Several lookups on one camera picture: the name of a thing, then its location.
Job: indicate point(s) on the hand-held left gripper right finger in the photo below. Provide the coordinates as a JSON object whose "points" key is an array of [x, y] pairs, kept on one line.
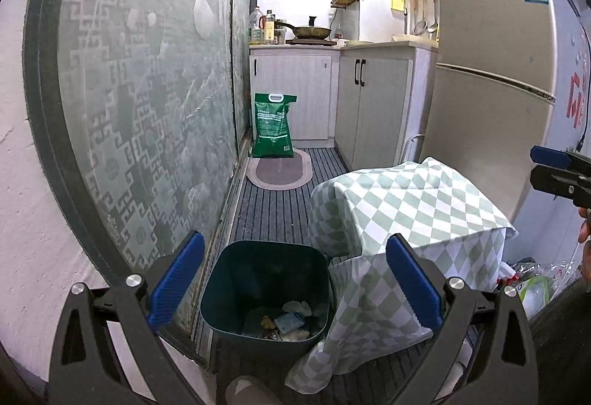
{"points": [[413, 280]]}

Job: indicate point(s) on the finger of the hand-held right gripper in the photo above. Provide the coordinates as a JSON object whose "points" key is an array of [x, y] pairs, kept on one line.
{"points": [[549, 157], [554, 183]]}

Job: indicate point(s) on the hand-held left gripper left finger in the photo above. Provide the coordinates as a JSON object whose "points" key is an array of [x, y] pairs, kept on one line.
{"points": [[178, 276]]}

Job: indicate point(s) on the dark blue trash bin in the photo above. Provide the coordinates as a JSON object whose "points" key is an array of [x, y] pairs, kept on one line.
{"points": [[231, 276]]}

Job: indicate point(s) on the ginger root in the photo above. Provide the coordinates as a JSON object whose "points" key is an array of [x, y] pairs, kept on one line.
{"points": [[266, 322]]}

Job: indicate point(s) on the translucent white plastic bag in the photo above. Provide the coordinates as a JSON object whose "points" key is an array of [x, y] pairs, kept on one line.
{"points": [[298, 306]]}

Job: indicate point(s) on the blue white plastic packet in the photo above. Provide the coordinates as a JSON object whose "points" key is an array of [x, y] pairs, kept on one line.
{"points": [[288, 322]]}

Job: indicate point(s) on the person's right hand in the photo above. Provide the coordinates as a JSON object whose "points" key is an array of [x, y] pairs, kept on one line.
{"points": [[585, 225]]}

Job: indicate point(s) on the green white checkered tablecloth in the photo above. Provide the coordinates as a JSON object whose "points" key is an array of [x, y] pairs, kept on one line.
{"points": [[415, 202]]}

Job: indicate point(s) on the beige refrigerator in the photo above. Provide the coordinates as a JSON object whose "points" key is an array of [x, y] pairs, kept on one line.
{"points": [[489, 86]]}

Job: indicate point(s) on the clear plastic bags pile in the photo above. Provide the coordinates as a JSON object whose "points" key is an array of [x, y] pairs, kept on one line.
{"points": [[535, 289]]}

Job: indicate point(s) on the white pipe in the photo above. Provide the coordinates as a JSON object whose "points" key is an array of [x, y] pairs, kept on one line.
{"points": [[408, 144]]}

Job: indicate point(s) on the pale rounded object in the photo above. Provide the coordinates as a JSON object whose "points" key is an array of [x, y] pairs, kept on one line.
{"points": [[251, 391]]}

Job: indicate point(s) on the oval grey floor mat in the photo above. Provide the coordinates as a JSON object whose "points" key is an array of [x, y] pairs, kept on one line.
{"points": [[279, 169]]}

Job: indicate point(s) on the person's dark clothing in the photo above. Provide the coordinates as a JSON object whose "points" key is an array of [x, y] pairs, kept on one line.
{"points": [[563, 349]]}

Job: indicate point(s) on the patterned frosted sliding door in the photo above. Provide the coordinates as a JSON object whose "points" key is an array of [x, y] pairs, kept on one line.
{"points": [[138, 109]]}

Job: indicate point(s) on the green rice bag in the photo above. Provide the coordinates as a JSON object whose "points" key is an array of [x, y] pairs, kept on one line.
{"points": [[273, 128]]}

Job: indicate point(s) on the hanging metal ladles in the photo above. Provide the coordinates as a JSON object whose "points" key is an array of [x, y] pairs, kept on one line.
{"points": [[425, 15]]}

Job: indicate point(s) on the white cabinet under stove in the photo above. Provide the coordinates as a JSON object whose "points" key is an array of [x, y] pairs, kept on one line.
{"points": [[295, 96]]}

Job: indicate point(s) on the small red label bottle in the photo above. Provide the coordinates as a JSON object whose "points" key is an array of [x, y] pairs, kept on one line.
{"points": [[340, 32]]}

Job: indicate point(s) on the induction cooktop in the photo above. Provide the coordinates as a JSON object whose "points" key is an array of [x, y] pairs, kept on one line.
{"points": [[311, 42]]}

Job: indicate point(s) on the clear bottle with red cap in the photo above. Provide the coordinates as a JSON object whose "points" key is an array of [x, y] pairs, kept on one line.
{"points": [[255, 26]]}

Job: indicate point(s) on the oil bottle with yellow label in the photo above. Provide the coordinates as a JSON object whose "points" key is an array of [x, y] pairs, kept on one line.
{"points": [[269, 29]]}

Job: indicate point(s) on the frying pan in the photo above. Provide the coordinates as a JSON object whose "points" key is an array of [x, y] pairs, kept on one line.
{"points": [[314, 32]]}

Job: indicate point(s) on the red wall sticker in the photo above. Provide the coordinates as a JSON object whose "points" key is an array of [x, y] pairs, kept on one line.
{"points": [[577, 100]]}

